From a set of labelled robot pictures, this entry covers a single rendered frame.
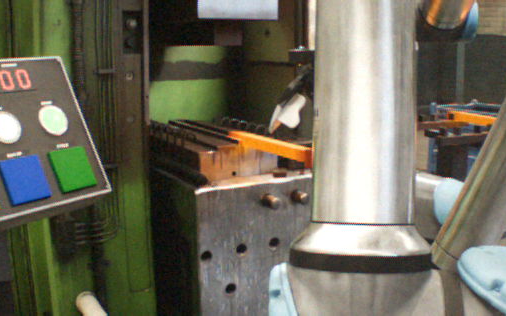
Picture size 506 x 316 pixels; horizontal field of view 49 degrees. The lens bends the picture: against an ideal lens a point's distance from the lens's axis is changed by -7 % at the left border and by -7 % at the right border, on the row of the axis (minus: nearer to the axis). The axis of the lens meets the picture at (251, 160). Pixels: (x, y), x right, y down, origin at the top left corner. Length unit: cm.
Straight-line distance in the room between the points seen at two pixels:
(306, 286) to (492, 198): 34
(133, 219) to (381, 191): 103
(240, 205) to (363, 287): 87
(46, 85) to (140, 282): 60
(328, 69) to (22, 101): 68
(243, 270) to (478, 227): 72
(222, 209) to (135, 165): 25
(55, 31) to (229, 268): 65
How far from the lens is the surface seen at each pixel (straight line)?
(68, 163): 102
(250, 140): 129
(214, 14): 127
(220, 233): 127
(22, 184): 96
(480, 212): 73
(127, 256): 143
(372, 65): 45
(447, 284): 46
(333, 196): 44
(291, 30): 158
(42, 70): 109
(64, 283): 141
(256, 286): 137
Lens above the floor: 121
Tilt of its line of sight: 11 degrees down
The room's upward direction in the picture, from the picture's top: straight up
